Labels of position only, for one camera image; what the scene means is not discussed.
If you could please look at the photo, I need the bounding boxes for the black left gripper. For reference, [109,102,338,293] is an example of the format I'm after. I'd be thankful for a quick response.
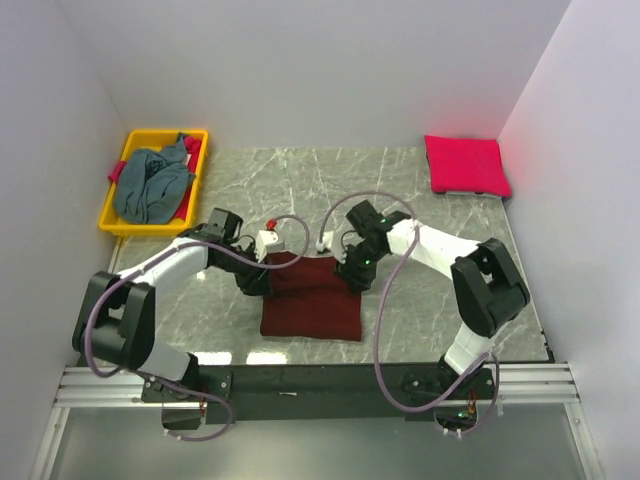
[214,240,273,297]

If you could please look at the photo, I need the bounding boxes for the purple cable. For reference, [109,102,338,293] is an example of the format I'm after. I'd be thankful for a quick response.
[85,214,311,442]
[319,192,501,441]

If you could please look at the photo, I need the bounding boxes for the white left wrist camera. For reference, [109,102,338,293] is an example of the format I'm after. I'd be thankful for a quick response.
[255,219,285,263]

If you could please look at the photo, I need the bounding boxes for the yellow plastic bin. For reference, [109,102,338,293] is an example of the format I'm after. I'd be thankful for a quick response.
[98,129,209,237]

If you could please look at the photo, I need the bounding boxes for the pink cloth in bin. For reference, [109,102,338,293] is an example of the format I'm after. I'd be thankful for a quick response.
[107,137,201,221]

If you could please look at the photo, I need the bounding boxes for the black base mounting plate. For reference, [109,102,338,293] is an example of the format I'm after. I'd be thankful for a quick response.
[141,363,495,425]

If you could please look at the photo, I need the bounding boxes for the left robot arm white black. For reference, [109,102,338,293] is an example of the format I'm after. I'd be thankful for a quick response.
[72,208,277,402]

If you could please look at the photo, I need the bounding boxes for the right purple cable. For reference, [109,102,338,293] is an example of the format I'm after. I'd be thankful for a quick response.
[319,192,501,441]

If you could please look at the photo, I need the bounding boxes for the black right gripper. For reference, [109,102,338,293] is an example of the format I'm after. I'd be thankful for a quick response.
[333,241,387,296]

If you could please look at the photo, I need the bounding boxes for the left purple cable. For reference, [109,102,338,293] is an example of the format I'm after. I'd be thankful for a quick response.
[85,214,311,442]

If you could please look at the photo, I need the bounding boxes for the dark red t-shirt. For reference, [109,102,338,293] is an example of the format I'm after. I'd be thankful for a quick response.
[260,257,362,342]

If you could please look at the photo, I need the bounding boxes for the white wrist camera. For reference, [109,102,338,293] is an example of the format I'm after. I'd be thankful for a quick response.
[255,219,285,263]
[315,231,346,263]

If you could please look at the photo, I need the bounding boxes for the folded pink t-shirt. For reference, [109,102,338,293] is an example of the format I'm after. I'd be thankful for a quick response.
[424,135,512,198]

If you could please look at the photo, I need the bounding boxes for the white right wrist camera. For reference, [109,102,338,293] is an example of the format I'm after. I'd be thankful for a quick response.
[315,231,346,263]

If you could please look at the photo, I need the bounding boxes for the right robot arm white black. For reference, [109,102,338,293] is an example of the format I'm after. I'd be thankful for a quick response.
[316,200,531,413]

